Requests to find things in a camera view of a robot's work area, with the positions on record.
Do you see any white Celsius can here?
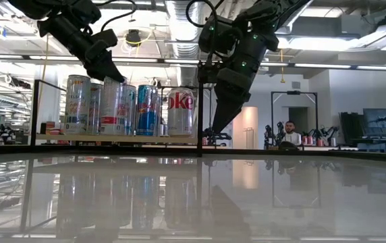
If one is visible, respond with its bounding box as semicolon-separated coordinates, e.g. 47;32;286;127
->
99;76;129;136

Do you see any black table frame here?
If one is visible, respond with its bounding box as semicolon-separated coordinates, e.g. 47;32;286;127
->
0;144;386;165

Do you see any computer monitor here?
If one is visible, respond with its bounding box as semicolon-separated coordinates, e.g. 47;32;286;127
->
362;107;386;139

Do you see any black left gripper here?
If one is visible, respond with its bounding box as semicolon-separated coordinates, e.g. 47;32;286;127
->
36;14;127;84

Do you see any long ceiling light strip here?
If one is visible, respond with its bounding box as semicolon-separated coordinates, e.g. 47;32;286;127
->
260;61;386;72
0;53;199;65

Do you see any black stand frame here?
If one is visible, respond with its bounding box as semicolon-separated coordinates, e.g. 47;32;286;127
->
269;90;319;151

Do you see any Celsius Tropical Vibe pineapple can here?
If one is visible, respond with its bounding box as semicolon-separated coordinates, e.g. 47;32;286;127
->
63;74;92;136

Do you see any silver Diet Coke can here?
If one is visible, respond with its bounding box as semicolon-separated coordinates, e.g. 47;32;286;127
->
167;87;196;138

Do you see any ribbed silver ventilation duct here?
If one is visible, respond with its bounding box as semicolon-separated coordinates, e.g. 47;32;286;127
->
165;0;211;88

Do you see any yellow hanging cord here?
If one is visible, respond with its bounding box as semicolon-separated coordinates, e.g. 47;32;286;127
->
279;49;285;84

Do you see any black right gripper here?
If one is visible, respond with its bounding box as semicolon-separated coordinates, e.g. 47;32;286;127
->
197;13;281;134

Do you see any person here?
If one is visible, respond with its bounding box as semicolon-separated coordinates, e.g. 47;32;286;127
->
282;120;302;146

